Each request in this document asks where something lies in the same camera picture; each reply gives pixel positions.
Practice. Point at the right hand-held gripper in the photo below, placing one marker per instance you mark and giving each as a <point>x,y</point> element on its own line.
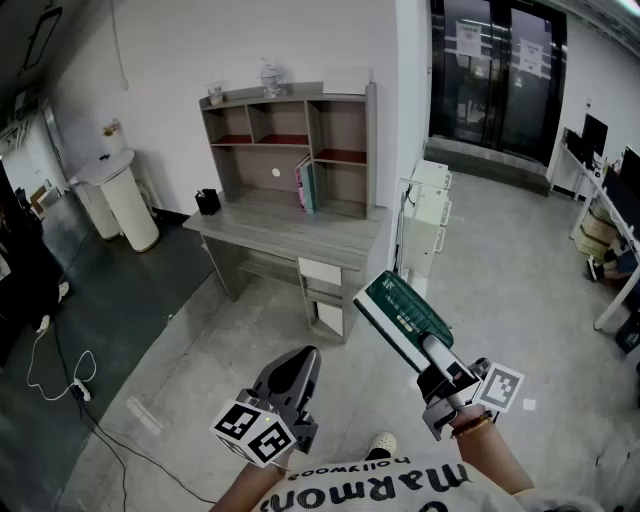
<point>500,387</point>

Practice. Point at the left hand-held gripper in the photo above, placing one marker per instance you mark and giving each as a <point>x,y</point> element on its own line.
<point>250,430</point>

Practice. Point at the green book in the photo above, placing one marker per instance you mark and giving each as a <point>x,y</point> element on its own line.
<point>400,305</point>

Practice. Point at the person's right forearm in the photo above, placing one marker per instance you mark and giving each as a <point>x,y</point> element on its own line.
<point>495,460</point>

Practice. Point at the person's left forearm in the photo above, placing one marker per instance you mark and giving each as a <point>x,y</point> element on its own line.
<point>245,487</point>

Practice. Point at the grey wooden desk with hutch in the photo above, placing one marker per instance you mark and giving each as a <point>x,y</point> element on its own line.
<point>280,225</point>

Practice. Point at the white office desk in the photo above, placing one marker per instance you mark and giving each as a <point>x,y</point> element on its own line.
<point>617,301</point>

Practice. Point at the black computer monitor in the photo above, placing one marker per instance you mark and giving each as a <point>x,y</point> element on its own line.
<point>631,165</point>
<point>595,135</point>

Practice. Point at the person's white clog shoe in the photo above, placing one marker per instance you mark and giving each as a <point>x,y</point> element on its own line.
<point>382,444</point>

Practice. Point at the white paper scrap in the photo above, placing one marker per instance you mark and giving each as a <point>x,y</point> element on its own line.
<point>530,404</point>

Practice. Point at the white drawer cabinet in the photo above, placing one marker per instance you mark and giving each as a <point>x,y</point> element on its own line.
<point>425,225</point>

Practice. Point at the person's white printed shirt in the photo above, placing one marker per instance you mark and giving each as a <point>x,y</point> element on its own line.
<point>425,505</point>

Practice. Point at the teal book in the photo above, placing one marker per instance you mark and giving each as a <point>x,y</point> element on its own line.
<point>310,190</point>

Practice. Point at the pink book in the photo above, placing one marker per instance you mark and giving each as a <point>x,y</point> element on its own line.
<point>301,187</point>

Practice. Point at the black pen holder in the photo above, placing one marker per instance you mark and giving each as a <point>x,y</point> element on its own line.
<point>207,202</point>

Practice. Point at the grey door step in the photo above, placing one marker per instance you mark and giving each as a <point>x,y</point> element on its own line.
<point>487,160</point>

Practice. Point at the cardboard box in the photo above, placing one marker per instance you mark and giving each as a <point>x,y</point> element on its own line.
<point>597,230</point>

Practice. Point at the white power strip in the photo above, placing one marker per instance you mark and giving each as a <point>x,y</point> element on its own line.
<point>82,390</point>

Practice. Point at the black glass double door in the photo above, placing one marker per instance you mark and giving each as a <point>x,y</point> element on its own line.
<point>500,100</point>

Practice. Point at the white plug adapter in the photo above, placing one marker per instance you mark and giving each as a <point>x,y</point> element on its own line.
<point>44,324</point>

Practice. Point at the white flat box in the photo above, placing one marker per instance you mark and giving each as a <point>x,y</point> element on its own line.
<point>347,81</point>

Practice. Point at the clear plastic cup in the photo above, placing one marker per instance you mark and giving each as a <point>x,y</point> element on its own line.
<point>217,94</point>

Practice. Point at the clear jar pale blue lid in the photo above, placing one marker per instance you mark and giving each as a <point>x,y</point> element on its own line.
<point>272,82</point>

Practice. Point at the white vase with dried flowers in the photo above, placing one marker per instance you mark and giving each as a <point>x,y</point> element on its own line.
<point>112,140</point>

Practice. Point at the white paper notice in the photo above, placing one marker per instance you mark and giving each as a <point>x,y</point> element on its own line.
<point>532,54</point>
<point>469,39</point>

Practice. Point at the white round pedestal table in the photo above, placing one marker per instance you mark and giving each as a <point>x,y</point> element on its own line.
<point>130,210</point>

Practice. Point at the white wall conduit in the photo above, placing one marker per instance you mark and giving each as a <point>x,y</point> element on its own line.
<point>119,50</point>

